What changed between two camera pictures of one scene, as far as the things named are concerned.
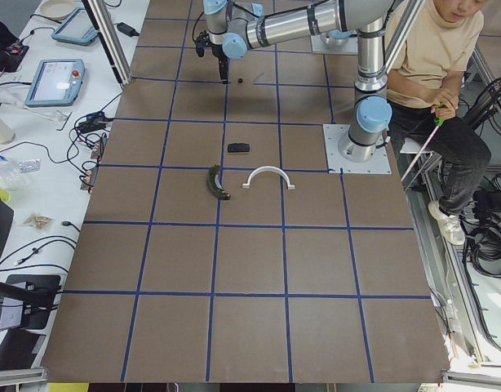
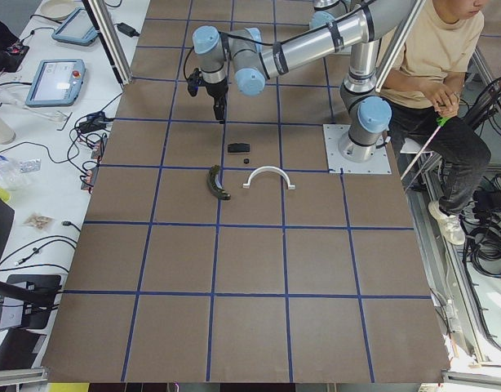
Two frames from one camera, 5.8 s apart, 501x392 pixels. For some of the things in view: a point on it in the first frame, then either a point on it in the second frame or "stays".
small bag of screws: [39, 221] stays
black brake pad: [238, 148] stays
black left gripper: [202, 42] → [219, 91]
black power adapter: [126, 29] stays
